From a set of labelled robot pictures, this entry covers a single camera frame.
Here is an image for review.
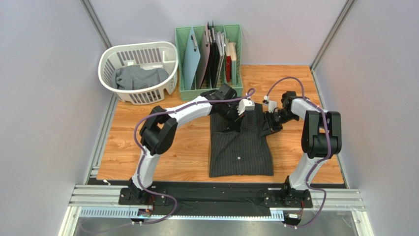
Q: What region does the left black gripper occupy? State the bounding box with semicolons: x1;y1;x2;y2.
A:
219;102;246;133

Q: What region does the black pinstriped long sleeve shirt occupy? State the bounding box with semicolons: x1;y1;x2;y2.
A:
209;103;274;177

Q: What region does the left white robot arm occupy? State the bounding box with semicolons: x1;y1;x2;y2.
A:
128;84;255;199

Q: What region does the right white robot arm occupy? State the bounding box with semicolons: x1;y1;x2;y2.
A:
260;91;342;199

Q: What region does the red book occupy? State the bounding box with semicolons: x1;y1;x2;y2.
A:
225;38;232;83

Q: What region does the black folder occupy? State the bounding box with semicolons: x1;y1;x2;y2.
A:
207;22;218;88

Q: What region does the green file organizer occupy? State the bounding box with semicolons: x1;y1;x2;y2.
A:
175;23;243;101

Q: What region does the mauve clipboard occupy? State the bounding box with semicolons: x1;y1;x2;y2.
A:
196;24;210;89

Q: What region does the green spine book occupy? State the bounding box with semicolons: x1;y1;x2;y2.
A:
229;42;238;86

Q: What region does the blue clipboard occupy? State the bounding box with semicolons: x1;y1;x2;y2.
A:
182;28;201;90

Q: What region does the grey notebook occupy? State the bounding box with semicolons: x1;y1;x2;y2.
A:
213;31;225;88

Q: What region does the white laundry basket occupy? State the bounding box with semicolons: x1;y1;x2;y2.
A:
98;41;179;105

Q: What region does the grey shirt in basket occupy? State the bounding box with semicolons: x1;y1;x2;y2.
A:
111;65;169;90

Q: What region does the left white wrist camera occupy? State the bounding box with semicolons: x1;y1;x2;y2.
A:
238;99;255;116

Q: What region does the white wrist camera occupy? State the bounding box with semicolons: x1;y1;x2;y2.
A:
263;95;277;113
238;99;255;116

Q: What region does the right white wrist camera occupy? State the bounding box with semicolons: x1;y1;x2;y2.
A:
263;95;277;113

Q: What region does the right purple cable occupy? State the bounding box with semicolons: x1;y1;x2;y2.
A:
266;77;332;229

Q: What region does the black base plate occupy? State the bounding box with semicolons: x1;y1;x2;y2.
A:
118;181;313;217

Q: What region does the aluminium rail frame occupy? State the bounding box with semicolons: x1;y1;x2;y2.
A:
60;168;373;236

